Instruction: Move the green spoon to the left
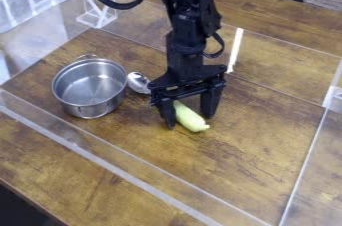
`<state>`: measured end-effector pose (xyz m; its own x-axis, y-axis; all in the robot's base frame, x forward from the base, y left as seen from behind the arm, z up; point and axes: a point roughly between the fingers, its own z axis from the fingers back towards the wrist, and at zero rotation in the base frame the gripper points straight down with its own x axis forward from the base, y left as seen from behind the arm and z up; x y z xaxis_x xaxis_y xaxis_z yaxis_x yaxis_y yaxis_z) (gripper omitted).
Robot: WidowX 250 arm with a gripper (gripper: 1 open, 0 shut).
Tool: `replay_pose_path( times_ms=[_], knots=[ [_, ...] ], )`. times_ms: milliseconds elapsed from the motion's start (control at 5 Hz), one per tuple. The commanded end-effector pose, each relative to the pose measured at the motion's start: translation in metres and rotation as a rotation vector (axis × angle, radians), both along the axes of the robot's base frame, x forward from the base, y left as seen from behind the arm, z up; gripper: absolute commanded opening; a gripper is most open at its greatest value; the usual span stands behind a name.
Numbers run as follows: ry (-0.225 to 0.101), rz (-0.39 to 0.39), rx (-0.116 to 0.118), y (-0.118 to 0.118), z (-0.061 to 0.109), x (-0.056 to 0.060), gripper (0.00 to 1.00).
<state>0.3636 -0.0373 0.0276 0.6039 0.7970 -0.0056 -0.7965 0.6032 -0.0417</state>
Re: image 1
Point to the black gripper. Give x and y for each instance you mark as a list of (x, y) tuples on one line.
[(205, 81)]

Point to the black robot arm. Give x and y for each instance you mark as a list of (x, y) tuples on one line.
[(195, 22)]

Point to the clear acrylic enclosure panel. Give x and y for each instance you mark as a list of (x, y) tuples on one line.
[(170, 188)]

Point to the small steel pot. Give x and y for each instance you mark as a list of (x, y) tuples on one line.
[(90, 86)]

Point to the clear acrylic triangle bracket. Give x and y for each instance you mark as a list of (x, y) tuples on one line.
[(96, 16)]

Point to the green handled metal spoon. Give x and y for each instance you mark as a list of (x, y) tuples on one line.
[(187, 117)]

